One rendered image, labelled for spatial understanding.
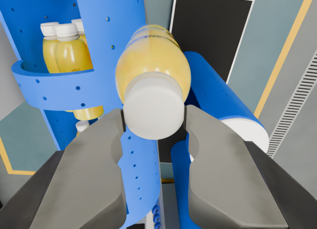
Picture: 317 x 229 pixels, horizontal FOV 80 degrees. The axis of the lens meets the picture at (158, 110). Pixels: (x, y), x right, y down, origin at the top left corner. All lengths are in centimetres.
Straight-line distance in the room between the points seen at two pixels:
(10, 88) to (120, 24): 49
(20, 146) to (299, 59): 271
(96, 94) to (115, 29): 11
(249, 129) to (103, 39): 53
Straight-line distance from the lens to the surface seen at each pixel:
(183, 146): 175
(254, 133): 71
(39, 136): 224
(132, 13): 37
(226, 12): 147
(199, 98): 79
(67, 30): 40
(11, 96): 76
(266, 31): 178
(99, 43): 33
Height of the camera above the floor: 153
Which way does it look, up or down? 59 degrees down
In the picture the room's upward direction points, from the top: 176 degrees clockwise
